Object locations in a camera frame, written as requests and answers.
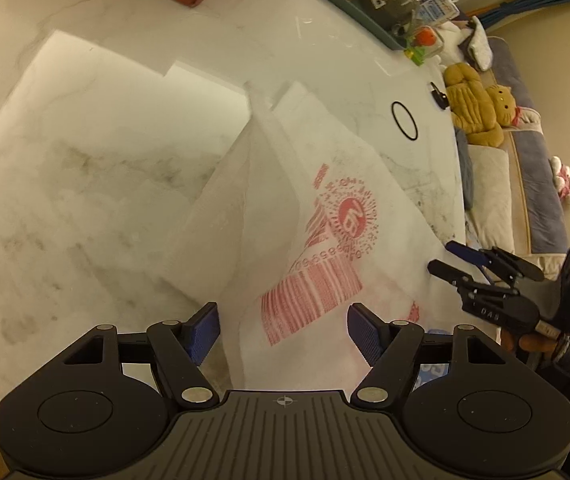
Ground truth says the milk carton with straw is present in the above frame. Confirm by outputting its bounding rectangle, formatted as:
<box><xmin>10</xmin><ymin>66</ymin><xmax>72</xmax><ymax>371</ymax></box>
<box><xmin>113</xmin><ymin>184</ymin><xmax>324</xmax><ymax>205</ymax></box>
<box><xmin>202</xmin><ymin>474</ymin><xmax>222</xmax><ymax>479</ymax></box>
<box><xmin>417</xmin><ymin>0</ymin><xmax>462</xmax><ymax>24</ymax></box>

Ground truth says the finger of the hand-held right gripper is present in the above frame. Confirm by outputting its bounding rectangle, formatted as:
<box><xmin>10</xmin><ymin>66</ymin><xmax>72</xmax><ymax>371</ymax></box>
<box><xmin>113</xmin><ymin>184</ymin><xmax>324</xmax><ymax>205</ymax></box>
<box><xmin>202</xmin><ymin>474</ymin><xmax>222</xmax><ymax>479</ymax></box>
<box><xmin>427</xmin><ymin>258</ymin><xmax>519</xmax><ymax>302</ymax></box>
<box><xmin>445</xmin><ymin>239</ymin><xmax>546</xmax><ymax>282</ymax></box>

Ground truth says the beige cushion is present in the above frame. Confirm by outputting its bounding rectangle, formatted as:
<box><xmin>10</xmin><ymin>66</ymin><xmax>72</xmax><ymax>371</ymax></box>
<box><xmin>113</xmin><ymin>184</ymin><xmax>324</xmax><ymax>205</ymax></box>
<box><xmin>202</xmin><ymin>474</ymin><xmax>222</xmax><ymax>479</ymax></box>
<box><xmin>467</xmin><ymin>143</ymin><xmax>516</xmax><ymax>257</ymax></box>

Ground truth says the orange figure toy clear case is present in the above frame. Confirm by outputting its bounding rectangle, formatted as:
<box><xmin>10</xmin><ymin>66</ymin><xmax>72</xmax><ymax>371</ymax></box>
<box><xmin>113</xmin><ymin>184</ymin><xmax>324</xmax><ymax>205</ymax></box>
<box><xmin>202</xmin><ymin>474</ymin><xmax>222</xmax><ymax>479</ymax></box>
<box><xmin>404</xmin><ymin>24</ymin><xmax>446</xmax><ymax>67</ymax></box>

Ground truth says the grey sofa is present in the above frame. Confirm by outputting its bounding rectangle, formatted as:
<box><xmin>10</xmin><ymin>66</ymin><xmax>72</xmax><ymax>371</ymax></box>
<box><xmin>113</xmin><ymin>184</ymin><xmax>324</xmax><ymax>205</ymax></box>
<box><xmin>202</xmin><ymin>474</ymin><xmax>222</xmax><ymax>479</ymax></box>
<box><xmin>452</xmin><ymin>35</ymin><xmax>570</xmax><ymax>272</ymax></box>

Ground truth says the grey quilted cloth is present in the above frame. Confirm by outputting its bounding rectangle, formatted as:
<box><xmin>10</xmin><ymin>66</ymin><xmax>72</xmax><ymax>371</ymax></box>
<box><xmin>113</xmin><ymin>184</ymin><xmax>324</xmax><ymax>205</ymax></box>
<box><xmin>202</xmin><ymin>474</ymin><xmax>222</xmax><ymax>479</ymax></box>
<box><xmin>459</xmin><ymin>14</ymin><xmax>494</xmax><ymax>73</ymax></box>

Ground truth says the person's right hand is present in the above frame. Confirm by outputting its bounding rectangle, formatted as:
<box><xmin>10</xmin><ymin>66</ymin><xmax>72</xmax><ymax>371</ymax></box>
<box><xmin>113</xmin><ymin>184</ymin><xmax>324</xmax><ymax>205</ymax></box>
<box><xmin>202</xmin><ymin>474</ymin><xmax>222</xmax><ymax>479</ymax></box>
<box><xmin>504</xmin><ymin>329</ymin><xmax>562</xmax><ymax>359</ymax></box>

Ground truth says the black rubber band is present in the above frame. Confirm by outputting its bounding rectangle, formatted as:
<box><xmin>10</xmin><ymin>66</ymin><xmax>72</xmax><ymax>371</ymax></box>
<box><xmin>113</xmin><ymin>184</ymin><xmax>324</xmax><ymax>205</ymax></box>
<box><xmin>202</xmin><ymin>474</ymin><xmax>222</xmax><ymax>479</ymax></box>
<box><xmin>391</xmin><ymin>101</ymin><xmax>420</xmax><ymax>141</ymax></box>

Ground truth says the white shopping bag red print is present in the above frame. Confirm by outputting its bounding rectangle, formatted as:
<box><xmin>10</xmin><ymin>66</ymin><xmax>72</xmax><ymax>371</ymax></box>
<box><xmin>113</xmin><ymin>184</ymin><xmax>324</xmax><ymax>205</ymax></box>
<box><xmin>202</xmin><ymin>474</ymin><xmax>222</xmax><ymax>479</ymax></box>
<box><xmin>162</xmin><ymin>80</ymin><xmax>472</xmax><ymax>392</ymax></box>

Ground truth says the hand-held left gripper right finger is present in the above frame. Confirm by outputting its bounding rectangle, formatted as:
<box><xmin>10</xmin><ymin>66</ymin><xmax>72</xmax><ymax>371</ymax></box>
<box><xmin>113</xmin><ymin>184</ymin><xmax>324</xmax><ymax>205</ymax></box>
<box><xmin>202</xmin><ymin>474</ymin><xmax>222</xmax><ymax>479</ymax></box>
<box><xmin>347</xmin><ymin>302</ymin><xmax>504</xmax><ymax>409</ymax></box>

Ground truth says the teal tray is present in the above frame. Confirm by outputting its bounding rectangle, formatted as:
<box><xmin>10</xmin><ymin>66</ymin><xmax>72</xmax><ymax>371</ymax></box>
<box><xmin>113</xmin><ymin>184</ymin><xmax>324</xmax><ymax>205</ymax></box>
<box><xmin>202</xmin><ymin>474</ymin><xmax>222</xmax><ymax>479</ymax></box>
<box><xmin>274</xmin><ymin>0</ymin><xmax>406</xmax><ymax>52</ymax></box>

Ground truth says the yellow muscular cat plush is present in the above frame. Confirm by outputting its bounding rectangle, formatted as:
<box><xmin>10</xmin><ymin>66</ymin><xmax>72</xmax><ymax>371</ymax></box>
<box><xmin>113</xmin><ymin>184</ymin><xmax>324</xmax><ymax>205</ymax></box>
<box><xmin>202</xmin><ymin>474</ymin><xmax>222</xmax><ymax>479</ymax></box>
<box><xmin>443</xmin><ymin>62</ymin><xmax>522</xmax><ymax>147</ymax></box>

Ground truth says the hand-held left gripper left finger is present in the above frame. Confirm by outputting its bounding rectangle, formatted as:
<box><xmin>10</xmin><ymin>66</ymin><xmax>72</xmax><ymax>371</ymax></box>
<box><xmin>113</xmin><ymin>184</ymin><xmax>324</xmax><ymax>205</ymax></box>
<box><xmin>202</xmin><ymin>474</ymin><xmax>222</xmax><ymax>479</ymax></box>
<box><xmin>64</xmin><ymin>302</ymin><xmax>222</xmax><ymax>409</ymax></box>

